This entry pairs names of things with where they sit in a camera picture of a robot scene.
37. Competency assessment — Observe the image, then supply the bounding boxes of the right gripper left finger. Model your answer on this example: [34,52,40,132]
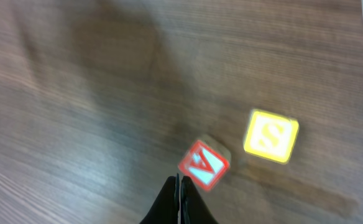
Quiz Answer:
[140,175,180,224]

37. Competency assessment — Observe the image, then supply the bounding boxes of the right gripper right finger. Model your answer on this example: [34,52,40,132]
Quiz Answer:
[180,176,218,224]

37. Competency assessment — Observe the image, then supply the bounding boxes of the red A letter block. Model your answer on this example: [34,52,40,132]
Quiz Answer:
[178,134,232,191]

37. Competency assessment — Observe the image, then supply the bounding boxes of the yellow S letter block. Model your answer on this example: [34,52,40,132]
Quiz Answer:
[243,109,300,164]

